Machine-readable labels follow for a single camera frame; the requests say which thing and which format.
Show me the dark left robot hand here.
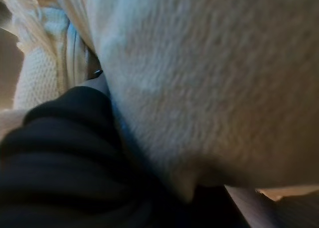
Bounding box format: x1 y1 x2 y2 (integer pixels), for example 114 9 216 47
0 70 250 228

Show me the white ruffled cushion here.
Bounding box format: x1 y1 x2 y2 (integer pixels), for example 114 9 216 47
0 0 319 204

